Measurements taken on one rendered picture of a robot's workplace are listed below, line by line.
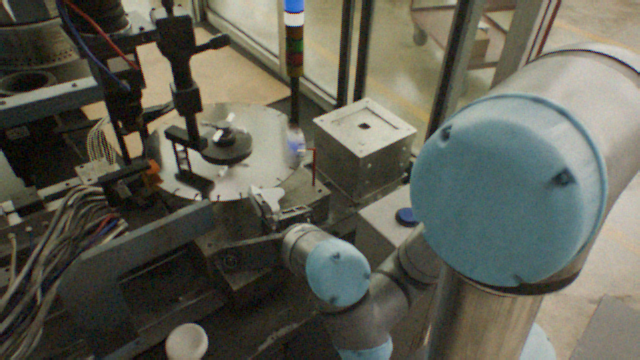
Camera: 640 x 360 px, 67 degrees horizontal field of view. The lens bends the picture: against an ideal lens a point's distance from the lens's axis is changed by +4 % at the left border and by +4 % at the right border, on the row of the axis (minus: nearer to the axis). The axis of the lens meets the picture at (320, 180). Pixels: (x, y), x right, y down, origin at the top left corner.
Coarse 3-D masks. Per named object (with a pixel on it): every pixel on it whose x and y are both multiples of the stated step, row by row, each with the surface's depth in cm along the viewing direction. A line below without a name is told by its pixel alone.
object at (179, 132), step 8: (192, 120) 84; (168, 128) 90; (176, 128) 90; (192, 128) 85; (168, 136) 89; (176, 136) 88; (184, 136) 88; (192, 136) 86; (200, 136) 88; (184, 144) 88; (192, 144) 87; (200, 144) 87; (176, 152) 91
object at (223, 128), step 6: (222, 120) 94; (228, 120) 95; (204, 126) 94; (210, 126) 94; (216, 126) 93; (222, 126) 93; (228, 126) 93; (216, 132) 94; (222, 132) 93; (228, 132) 93; (240, 132) 93; (246, 132) 93; (216, 138) 91; (222, 138) 94
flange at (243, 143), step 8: (208, 136) 97; (232, 136) 95; (240, 136) 97; (248, 136) 98; (208, 144) 95; (216, 144) 95; (224, 144) 94; (232, 144) 95; (240, 144) 95; (248, 144) 96; (200, 152) 94; (208, 152) 93; (216, 152) 93; (224, 152) 93; (232, 152) 93; (240, 152) 94; (248, 152) 95; (216, 160) 93; (224, 160) 92; (232, 160) 93
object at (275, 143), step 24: (168, 120) 103; (216, 120) 103; (240, 120) 104; (264, 120) 104; (288, 120) 104; (168, 144) 96; (264, 144) 97; (288, 144) 98; (168, 168) 91; (192, 168) 91; (216, 168) 91; (240, 168) 91; (264, 168) 92; (192, 192) 86; (216, 192) 86; (240, 192) 86
